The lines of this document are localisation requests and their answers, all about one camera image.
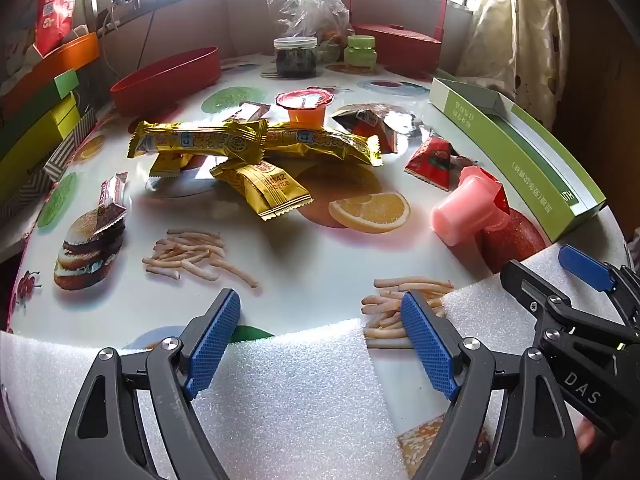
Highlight pink jelly cup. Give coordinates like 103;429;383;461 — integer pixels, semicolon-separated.
431;166;510;247

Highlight red black snack packet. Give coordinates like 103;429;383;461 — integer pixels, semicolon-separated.
332;103;397;154
405;136;458;191

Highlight white sesame nougat packet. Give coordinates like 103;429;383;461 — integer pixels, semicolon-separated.
93;171;128;236

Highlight long gold snack bar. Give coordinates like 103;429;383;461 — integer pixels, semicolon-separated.
264;122;383;167
127;119;268;164

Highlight yellow peanut candy packet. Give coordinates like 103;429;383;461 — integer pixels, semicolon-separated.
210;159;314;221

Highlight orange jelly cup red lid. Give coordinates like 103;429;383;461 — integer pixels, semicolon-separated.
276;87;334;128

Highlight person right hand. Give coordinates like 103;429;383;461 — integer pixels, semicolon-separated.
575;417;610;454

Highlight green white gift box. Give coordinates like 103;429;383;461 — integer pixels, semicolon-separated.
430;78;605;242

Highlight white foam sheet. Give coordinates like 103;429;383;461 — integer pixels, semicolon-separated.
0;242;629;480

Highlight floral cream curtain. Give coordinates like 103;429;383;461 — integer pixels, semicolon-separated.
456;0;570;129

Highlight green lidded jar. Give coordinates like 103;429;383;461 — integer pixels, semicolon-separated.
344;35;378;70

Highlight green yellow stacked boxes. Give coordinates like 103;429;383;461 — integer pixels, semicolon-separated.
1;70;80;203

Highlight dark jar white lid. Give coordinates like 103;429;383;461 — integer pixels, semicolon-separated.
273;36;318;78

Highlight small brown candy packet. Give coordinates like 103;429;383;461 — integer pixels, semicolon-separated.
229;101;270;122

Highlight red oval tray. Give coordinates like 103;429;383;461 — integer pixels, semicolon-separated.
110;47;221;117

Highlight orange box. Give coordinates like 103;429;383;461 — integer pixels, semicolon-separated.
1;32;100;119

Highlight clear plastic bag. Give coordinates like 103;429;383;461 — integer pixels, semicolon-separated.
267;0;352;48

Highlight red snack bag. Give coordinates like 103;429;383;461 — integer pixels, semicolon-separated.
35;0;76;58

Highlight red basket with handle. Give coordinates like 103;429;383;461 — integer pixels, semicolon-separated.
347;0;448;79

